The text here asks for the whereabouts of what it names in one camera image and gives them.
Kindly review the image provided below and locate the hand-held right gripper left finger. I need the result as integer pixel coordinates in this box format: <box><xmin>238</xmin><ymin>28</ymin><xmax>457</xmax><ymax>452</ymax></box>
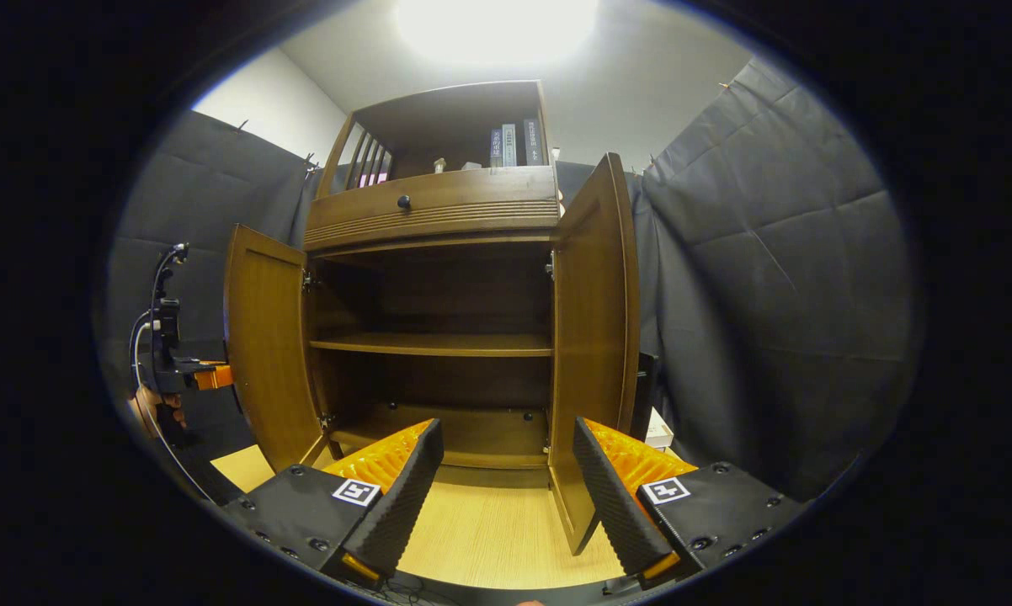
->
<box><xmin>220</xmin><ymin>418</ymin><xmax>445</xmax><ymax>586</ymax></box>

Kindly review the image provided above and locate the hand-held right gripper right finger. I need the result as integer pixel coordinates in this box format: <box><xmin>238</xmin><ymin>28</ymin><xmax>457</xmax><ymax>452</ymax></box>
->
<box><xmin>572</xmin><ymin>417</ymin><xmax>806</xmax><ymax>586</ymax></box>

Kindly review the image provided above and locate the wooden shoe cabinet door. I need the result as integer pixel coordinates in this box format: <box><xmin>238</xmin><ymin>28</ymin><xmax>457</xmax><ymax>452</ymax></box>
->
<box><xmin>224</xmin><ymin>223</ymin><xmax>326</xmax><ymax>472</ymax></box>
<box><xmin>548</xmin><ymin>151</ymin><xmax>642</xmax><ymax>556</ymax></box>

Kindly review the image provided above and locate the black door handle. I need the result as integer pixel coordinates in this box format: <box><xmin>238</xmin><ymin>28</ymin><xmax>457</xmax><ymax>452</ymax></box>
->
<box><xmin>634</xmin><ymin>352</ymin><xmax>660</xmax><ymax>443</ymax></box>

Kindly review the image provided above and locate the wooden double-door shoe cabinet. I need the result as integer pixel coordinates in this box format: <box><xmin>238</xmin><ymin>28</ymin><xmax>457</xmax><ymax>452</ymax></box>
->
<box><xmin>224</xmin><ymin>80</ymin><xmax>642</xmax><ymax>556</ymax></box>

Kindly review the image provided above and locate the wooden cabinet drawer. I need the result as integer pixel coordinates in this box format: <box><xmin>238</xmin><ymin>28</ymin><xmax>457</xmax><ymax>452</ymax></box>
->
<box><xmin>306</xmin><ymin>166</ymin><xmax>560</xmax><ymax>245</ymax></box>

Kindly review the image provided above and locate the cream cover book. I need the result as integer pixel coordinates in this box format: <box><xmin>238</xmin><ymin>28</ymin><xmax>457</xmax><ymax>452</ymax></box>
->
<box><xmin>645</xmin><ymin>408</ymin><xmax>675</xmax><ymax>449</ymax></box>

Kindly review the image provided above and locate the wooden inner shelf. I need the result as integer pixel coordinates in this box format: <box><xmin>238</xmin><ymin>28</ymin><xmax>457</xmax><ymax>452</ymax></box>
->
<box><xmin>310</xmin><ymin>332</ymin><xmax>553</xmax><ymax>358</ymax></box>

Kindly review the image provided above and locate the black backdrop cloth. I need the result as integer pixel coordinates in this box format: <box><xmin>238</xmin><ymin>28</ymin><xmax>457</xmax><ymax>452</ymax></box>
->
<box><xmin>102</xmin><ymin>59</ymin><xmax>924</xmax><ymax>502</ymax></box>

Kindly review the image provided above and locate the thin cable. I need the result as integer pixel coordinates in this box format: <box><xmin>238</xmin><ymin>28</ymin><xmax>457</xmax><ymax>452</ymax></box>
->
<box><xmin>130</xmin><ymin>310</ymin><xmax>214</xmax><ymax>503</ymax></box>

